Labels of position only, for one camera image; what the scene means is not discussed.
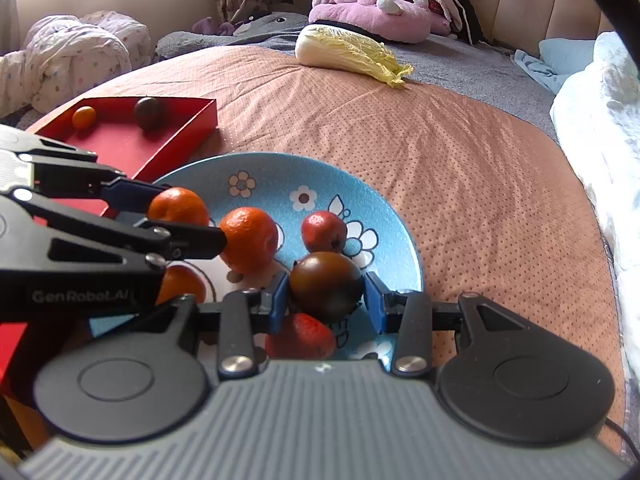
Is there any dark tomato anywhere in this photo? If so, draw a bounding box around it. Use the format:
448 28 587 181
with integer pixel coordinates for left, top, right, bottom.
133 96 162 130
289 251 366 322

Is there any grey plush toy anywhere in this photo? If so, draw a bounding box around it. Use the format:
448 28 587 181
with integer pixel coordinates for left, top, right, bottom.
232 10 311 43

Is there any black cloth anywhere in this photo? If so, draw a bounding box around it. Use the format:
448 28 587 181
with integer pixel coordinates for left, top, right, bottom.
440 0 483 43

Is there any orange dotted blanket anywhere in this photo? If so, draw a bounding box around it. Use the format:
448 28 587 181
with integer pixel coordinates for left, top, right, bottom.
0 42 628 461

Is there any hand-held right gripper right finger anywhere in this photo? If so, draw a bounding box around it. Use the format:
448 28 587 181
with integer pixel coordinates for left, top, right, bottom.
364 271 531 378

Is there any white polka-dot duvet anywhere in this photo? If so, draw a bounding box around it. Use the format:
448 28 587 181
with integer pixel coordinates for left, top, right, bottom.
0 10 153 116

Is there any light blue cloth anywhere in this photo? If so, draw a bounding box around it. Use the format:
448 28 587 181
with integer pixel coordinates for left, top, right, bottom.
514 37 598 95

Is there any napa cabbage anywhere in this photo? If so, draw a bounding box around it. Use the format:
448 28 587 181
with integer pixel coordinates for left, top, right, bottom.
294 25 416 88

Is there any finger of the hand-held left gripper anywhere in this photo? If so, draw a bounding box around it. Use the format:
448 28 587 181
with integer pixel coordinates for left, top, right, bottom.
7 192 228 272
35 152 171 213

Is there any beige padded headboard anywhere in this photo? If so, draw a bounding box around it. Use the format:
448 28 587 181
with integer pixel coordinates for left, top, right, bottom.
450 0 621 51

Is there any white quilt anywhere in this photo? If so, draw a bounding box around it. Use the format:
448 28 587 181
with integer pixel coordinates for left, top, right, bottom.
550 31 640 301

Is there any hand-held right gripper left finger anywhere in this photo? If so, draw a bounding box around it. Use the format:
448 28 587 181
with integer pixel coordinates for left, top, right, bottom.
115 272 291 381

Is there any small orange mandarin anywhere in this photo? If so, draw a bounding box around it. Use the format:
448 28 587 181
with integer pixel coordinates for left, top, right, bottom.
71 105 97 131

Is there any red box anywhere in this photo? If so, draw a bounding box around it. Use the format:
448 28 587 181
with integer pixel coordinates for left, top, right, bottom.
0 96 219 386

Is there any blue cartoon plate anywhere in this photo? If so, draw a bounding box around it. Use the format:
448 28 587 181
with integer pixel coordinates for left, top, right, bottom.
90 152 425 363

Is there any purple plush toy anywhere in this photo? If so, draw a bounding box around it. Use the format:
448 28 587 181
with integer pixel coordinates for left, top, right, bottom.
192 16 236 37

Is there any pink plush toy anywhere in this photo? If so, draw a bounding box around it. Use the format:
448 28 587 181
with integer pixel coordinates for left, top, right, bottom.
308 0 451 43

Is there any grey bed sheet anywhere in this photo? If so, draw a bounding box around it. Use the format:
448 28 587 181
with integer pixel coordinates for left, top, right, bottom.
155 25 561 146

